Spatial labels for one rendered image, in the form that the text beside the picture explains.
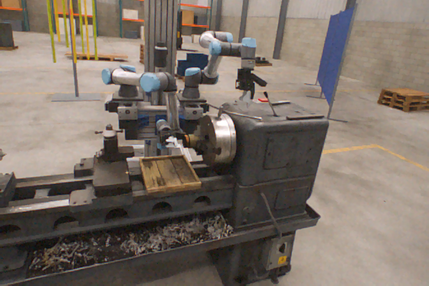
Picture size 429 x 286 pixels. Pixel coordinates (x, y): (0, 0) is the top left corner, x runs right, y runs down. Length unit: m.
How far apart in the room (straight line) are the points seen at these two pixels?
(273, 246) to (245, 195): 0.47
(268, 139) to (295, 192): 0.48
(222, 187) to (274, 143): 0.40
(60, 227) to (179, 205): 0.61
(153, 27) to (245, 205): 1.49
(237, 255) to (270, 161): 0.74
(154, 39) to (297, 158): 1.41
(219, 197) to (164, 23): 1.39
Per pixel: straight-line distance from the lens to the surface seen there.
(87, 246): 1.78
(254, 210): 1.83
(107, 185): 1.45
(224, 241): 1.74
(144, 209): 1.61
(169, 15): 2.32
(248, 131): 1.51
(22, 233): 1.70
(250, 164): 1.60
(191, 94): 2.21
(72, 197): 1.53
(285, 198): 1.91
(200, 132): 1.64
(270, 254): 2.08
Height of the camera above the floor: 1.75
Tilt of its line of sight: 20 degrees down
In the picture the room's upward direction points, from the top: 6 degrees clockwise
